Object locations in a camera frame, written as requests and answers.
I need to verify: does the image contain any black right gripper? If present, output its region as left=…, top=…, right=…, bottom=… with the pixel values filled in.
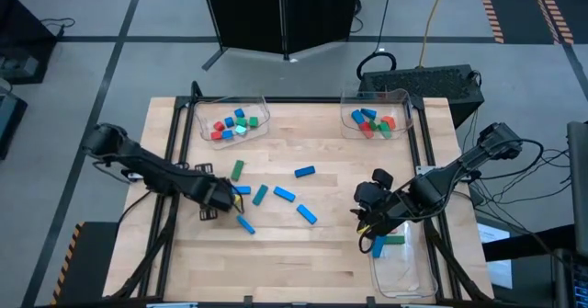
left=351, top=168, right=401, bottom=236

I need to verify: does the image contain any teal long block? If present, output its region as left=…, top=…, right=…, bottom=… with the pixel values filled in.
left=252, top=184, right=269, bottom=207

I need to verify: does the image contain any light blue long block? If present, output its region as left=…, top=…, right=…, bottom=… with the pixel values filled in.
left=296, top=203, right=319, bottom=226

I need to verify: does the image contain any clear plastic bin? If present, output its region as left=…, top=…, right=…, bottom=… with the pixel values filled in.
left=365, top=206, right=439, bottom=299
left=339, top=87, right=413, bottom=141
left=193, top=95, right=272, bottom=151

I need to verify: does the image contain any white lit screen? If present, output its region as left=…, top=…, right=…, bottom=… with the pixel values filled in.
left=476, top=222, right=515, bottom=291

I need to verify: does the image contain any black perforated computer case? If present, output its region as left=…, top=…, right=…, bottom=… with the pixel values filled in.
left=357, top=63, right=486, bottom=130

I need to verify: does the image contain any black mat orange striped edge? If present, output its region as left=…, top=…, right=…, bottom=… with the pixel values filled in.
left=474, top=0, right=560, bottom=46
left=526, top=0, right=588, bottom=46
left=51, top=220, right=121, bottom=307

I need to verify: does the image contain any black room divider panel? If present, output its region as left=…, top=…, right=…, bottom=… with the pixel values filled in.
left=199, top=0, right=365, bottom=73

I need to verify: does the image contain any grey monitor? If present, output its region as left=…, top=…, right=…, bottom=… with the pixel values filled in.
left=566, top=120, right=588, bottom=258

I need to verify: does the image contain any grey box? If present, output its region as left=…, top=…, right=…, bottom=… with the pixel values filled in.
left=0, top=53, right=40, bottom=82

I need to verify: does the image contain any black desk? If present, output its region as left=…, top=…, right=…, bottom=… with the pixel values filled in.
left=0, top=0, right=60, bottom=86

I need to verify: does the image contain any black metal rig frame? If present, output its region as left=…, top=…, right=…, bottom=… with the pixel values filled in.
left=104, top=80, right=495, bottom=302

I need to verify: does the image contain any black cable bundle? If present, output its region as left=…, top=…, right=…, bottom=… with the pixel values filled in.
left=458, top=109, right=574, bottom=222

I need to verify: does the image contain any black coiled cable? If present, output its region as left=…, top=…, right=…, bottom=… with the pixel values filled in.
left=356, top=0, right=399, bottom=81

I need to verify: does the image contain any yellow cable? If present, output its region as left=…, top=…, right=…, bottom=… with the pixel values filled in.
left=417, top=0, right=449, bottom=68

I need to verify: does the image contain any black floor cable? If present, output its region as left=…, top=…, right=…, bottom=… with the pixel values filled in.
left=40, top=17, right=77, bottom=39

